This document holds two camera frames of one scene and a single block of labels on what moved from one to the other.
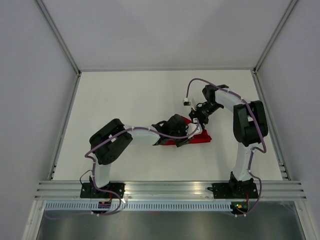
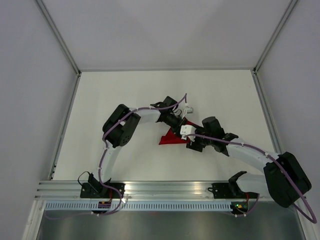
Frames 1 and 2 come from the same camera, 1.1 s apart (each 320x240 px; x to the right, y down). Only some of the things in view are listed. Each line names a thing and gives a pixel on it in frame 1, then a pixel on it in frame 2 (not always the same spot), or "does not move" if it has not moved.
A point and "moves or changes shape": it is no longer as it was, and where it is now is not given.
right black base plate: (234, 190) does not move
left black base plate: (88, 190) does not move
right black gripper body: (203, 112) → (199, 141)
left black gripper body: (180, 142) → (174, 123)
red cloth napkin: (204, 137) moves or changes shape
